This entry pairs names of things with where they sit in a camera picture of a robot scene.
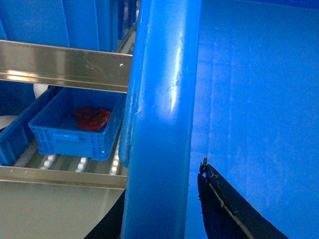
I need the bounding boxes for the blue crate lower left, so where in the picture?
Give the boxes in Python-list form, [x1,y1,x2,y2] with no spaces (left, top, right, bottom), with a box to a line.
[0,86,62,166]

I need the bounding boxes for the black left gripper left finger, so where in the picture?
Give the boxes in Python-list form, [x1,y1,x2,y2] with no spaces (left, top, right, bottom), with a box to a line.
[84,192,125,239]

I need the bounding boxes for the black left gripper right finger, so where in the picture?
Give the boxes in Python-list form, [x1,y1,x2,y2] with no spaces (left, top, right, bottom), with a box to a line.
[197,157,287,239]

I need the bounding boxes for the blue crate on upper shelf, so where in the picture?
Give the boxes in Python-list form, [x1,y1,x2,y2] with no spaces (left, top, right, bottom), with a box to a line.
[0,0,125,52]

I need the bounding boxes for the large blue plastic crate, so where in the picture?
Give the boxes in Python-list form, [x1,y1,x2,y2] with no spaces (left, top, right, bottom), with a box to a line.
[120,0,319,239]

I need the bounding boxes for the metal shelf rack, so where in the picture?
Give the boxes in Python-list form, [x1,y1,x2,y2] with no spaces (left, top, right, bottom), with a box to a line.
[0,0,139,189]

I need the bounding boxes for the red bags in crate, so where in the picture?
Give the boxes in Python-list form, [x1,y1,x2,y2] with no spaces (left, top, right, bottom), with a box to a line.
[71,106,112,132]

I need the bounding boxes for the small blue crate lower shelf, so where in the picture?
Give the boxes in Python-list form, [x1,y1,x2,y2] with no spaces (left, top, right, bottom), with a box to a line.
[28,88,127,161]

